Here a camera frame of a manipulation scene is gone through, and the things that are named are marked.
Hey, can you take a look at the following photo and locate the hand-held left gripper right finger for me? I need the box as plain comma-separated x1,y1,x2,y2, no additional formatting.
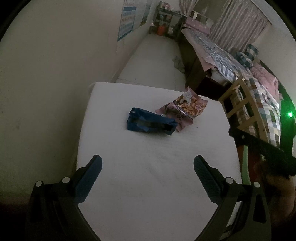
193,155,272,241

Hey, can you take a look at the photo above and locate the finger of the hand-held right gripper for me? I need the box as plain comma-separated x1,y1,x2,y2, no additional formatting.
228,127,296,179

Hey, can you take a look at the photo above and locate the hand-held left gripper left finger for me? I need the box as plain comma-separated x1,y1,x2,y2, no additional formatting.
24,154,103,241

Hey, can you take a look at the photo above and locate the green bin with red inside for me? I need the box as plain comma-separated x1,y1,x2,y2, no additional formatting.
237,144,264,186

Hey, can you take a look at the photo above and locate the pink snack bag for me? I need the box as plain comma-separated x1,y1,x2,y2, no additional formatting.
155,87,210,132

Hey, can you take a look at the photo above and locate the dark blue packet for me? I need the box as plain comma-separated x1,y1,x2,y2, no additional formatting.
126,107,178,136

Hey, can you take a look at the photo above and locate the person's right hand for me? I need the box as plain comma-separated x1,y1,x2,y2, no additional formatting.
253,161,296,209

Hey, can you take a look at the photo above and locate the multicolour checked quilt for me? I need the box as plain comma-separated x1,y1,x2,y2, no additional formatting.
245,77,284,146

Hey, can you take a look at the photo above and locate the pink printed quilt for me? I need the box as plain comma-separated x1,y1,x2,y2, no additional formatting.
250,64,280,88

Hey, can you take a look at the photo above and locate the small green checked cushion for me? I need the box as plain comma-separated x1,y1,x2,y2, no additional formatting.
236,51,253,67

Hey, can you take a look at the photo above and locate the large green checked cushion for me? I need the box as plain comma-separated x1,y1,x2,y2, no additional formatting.
245,44,258,61

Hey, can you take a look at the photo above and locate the dark bed base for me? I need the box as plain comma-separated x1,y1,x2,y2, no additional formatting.
178,42,232,100

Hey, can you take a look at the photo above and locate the bed with blue plaid sheet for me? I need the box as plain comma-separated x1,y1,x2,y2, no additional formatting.
181,29,245,81

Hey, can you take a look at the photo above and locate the wide patterned curtain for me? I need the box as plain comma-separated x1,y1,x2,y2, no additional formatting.
209,0,271,52

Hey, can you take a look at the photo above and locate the pair of shoes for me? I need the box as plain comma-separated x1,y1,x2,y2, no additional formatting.
173,56,185,72

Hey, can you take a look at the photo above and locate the folded pink quilt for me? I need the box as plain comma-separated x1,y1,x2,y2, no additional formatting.
185,19,212,35

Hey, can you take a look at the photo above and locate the window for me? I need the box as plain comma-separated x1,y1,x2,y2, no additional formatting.
193,0,232,24

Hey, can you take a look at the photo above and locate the narrow patterned curtain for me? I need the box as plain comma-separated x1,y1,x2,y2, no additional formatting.
178,0,197,14

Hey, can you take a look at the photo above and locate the dark metal shelf desk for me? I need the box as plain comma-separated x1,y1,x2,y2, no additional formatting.
149,1,188,41

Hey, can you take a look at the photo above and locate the blue chart wall poster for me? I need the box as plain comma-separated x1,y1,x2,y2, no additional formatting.
117,0,136,42

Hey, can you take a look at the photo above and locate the white chart wall poster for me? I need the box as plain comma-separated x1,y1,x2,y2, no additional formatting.
134,0,146,25

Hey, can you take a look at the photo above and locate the green landscape wall poster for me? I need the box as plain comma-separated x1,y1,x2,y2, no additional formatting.
144,0,152,18

